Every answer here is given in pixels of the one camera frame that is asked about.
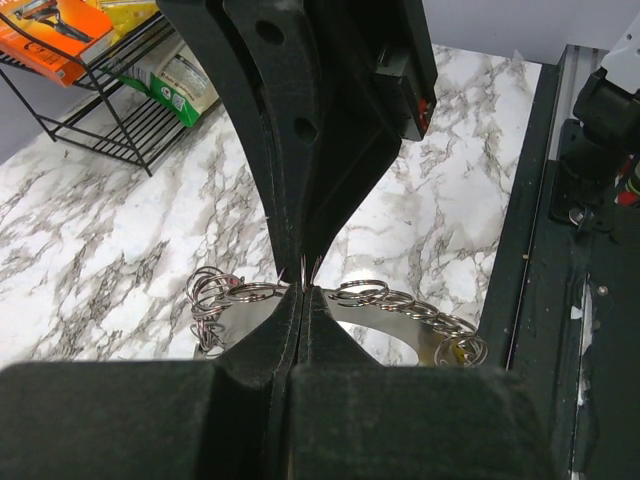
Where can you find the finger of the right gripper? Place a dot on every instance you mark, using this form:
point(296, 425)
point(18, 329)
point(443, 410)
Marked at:
point(262, 59)
point(382, 75)

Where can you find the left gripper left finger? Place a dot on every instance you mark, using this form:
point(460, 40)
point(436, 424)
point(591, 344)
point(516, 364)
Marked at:
point(220, 419)

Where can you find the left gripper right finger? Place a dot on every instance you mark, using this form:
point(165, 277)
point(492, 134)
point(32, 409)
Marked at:
point(349, 417)

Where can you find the round metal keyring disc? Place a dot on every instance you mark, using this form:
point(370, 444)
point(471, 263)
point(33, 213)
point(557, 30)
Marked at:
point(393, 327)

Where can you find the green white snack bag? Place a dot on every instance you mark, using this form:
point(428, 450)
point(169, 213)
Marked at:
point(171, 75)

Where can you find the yellow chips bag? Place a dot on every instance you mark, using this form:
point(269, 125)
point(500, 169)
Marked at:
point(126, 15)

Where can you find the orange razor package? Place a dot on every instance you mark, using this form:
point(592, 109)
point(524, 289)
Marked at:
point(56, 39)

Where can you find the black wire basket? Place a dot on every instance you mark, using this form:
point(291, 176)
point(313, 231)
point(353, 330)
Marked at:
point(105, 116)

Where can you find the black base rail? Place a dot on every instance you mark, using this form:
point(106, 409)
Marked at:
point(562, 309)

